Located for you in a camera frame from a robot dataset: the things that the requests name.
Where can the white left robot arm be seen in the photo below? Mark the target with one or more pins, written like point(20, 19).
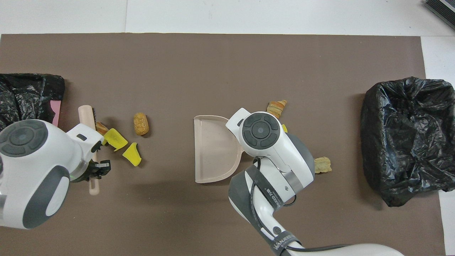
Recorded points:
point(35, 170)

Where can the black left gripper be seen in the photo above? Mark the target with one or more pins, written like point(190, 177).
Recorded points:
point(85, 173)

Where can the beige hand brush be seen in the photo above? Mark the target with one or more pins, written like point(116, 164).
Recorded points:
point(86, 115)

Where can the brown bread roll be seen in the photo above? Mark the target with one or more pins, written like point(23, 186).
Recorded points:
point(141, 124)

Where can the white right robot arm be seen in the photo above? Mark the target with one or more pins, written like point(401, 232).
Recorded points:
point(277, 153)

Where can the striped croissant piece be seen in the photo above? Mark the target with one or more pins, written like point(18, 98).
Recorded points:
point(101, 128)
point(276, 108)

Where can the beige plastic dustpan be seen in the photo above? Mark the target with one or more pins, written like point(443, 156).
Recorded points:
point(213, 153)

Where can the pink bin with black bag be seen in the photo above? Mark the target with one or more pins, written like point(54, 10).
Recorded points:
point(25, 96)

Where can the pale bread piece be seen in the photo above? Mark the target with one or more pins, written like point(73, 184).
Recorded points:
point(323, 165)

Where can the dark grey ribbed object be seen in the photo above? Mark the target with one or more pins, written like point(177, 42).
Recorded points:
point(442, 10)

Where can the brown table mat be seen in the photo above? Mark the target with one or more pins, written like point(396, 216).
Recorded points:
point(177, 71)

